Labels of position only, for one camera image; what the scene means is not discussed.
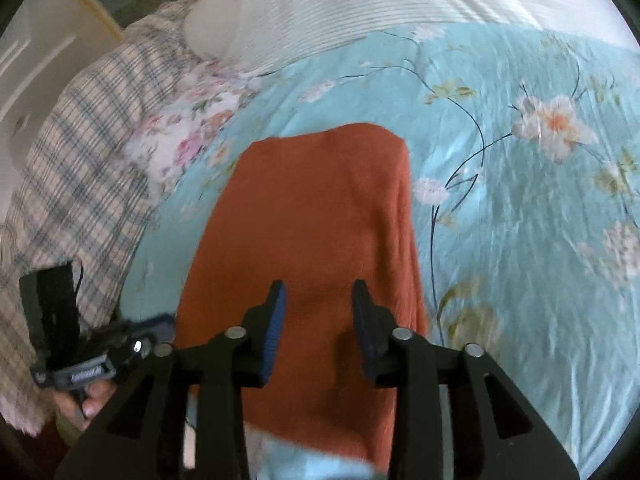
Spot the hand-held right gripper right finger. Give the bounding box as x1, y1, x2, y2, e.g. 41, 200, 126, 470
351, 280, 581, 480

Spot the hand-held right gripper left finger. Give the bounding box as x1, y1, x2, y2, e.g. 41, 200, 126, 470
54, 280, 287, 480

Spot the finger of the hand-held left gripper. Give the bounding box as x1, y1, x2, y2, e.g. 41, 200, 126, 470
126, 311, 177, 335

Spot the orange knit sweater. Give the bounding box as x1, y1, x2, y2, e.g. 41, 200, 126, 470
172, 122, 431, 466

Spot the person's left hand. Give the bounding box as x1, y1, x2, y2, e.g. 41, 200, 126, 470
52, 382, 118, 428

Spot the plaid bedsheet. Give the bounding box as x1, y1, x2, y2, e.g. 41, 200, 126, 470
0, 2, 201, 436

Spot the light blue floral blanket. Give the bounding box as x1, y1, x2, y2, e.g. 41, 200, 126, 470
117, 22, 640, 480

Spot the pink floral pillowcase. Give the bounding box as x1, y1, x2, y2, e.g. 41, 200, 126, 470
122, 67, 261, 191

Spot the white panelled door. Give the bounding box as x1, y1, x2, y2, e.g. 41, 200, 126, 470
0, 0, 123, 176

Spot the white striped pillow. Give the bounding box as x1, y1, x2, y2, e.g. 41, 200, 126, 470
182, 0, 636, 78

